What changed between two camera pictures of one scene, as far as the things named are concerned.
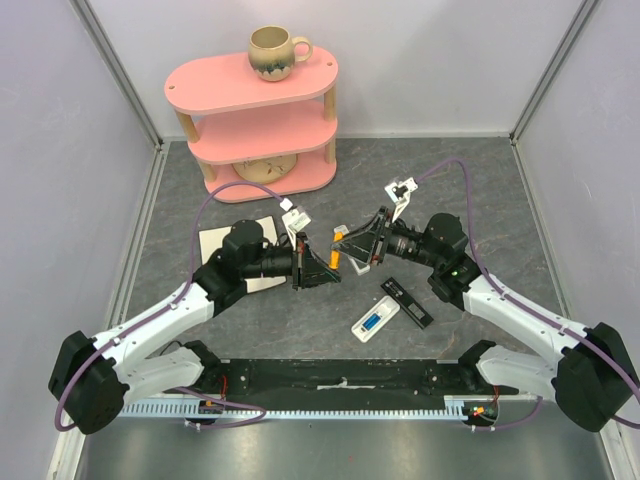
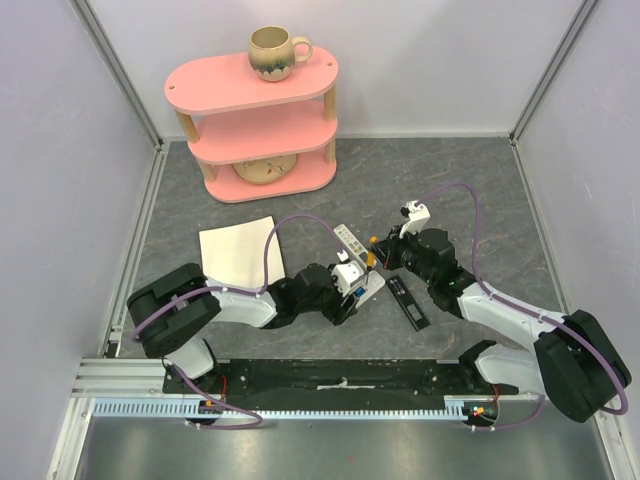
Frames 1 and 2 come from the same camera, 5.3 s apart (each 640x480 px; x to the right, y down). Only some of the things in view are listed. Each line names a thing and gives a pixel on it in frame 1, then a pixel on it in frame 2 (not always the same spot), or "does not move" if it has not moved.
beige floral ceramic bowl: [266, 170] does not move
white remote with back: [370, 324] → [375, 281]
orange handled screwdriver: [339, 232] → [370, 264]
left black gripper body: [298, 262] → [330, 305]
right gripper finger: [365, 252] → [381, 255]
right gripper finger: [373, 230] → [383, 246]
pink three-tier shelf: [235, 117] does not move
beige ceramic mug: [271, 52] does not move
